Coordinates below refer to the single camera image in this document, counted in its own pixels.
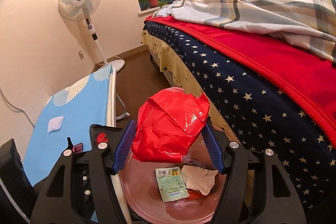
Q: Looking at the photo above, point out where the white foam pad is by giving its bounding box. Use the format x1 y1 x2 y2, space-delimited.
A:
47 116 64 134

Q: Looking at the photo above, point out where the white tissue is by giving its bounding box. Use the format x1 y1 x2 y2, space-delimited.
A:
181 165 218 196

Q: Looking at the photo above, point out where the pink plastic trash bin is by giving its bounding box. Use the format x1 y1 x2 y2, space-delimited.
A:
120 137 226 223

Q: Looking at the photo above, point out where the purple foam fruit net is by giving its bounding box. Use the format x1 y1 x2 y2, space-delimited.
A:
181 150 205 168

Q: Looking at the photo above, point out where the low wall outlet plug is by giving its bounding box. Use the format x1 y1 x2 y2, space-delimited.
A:
78 51 91 60

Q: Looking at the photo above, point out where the white folding table frame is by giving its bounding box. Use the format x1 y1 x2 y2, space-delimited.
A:
106 66 133 224

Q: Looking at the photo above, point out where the grey wall cable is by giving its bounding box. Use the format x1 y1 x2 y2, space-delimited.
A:
0 87 36 128

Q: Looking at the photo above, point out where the red plastic bag knotted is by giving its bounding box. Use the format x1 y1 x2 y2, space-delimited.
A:
187 189 207 200

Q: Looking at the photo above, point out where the yellow star bed skirt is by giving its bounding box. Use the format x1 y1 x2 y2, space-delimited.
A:
142 30 239 141

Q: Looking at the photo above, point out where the black pink printed wrapper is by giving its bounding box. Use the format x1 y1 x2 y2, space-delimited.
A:
72 143 84 153

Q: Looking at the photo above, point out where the white standing fan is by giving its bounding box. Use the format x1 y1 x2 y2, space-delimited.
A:
58 0 125 72

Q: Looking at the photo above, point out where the plaid light blue duvet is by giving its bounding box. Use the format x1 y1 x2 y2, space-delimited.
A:
154 0 335 62

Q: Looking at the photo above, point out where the black crab snack packet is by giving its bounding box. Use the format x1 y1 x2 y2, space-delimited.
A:
89 124 123 151

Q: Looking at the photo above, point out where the navy star bed sheet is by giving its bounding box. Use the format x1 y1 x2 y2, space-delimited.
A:
143 21 335 223

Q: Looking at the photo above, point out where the red plastic bag front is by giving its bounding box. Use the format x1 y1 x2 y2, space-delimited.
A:
131 87 210 164

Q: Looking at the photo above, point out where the green white snack wrapper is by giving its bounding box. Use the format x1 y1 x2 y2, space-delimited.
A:
155 166 189 202

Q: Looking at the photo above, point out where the red blanket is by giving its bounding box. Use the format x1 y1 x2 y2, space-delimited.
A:
145 16 335 145

